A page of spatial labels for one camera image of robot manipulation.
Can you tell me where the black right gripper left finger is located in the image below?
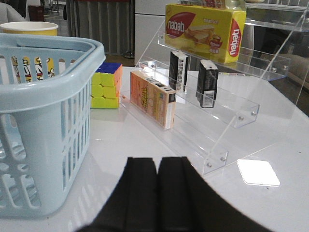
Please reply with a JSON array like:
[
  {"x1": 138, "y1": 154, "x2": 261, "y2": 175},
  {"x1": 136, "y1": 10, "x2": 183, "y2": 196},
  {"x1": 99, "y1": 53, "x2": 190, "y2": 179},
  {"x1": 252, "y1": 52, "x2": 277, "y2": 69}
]
[{"x1": 79, "y1": 157, "x2": 157, "y2": 232}]

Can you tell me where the colourful Rubik's cube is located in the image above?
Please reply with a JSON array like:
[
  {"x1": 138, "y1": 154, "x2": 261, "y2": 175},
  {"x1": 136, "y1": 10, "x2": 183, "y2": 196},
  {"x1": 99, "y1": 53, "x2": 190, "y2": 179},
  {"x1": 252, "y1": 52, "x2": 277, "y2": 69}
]
[{"x1": 91, "y1": 62, "x2": 123, "y2": 109}]

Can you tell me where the black tissue pack front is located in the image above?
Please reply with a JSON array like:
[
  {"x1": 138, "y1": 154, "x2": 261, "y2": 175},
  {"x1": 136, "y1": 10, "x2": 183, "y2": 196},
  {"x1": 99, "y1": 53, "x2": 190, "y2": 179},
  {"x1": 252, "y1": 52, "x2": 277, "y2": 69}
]
[{"x1": 196, "y1": 59, "x2": 219, "y2": 108}]

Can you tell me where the clear acrylic shelf right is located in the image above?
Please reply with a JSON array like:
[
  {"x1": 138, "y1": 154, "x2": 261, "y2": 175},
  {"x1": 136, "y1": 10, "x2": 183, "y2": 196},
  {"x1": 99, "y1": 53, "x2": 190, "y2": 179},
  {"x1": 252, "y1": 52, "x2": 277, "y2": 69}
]
[{"x1": 121, "y1": 0, "x2": 309, "y2": 174}]

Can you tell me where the light blue plastic basket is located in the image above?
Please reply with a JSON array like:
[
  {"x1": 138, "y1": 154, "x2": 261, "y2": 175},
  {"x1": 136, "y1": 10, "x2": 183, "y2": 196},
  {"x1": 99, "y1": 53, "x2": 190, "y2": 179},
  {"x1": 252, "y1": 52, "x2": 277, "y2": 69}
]
[{"x1": 0, "y1": 33, "x2": 105, "y2": 218}]

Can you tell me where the black tissue pack rear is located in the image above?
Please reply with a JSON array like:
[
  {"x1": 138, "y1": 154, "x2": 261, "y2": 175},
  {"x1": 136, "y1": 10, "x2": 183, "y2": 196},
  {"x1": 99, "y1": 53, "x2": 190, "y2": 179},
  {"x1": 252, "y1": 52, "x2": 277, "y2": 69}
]
[{"x1": 169, "y1": 50, "x2": 189, "y2": 92}]

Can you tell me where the orange snack box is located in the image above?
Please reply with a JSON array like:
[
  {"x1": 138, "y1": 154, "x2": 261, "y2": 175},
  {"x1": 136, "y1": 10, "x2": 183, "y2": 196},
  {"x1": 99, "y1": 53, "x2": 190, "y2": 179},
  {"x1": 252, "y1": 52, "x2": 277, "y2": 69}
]
[{"x1": 130, "y1": 71, "x2": 176, "y2": 129}]

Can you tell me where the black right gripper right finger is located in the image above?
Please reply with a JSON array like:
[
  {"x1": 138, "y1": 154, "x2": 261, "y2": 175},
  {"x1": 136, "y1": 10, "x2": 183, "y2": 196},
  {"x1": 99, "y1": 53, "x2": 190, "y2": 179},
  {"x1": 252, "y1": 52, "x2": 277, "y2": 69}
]
[{"x1": 158, "y1": 157, "x2": 268, "y2": 232}]

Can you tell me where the yellow Nabati wafer box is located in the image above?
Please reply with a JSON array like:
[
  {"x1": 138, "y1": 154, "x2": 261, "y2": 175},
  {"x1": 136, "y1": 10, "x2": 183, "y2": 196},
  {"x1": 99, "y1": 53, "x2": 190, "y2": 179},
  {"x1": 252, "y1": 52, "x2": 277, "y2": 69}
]
[{"x1": 165, "y1": 3, "x2": 246, "y2": 64}]

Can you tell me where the black tissue pack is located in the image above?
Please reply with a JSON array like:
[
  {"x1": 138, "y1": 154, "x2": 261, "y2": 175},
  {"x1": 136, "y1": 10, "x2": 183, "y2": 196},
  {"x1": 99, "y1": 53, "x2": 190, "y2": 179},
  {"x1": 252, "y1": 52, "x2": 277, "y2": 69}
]
[
  {"x1": 196, "y1": 59, "x2": 219, "y2": 108},
  {"x1": 169, "y1": 50, "x2": 189, "y2": 92}
]

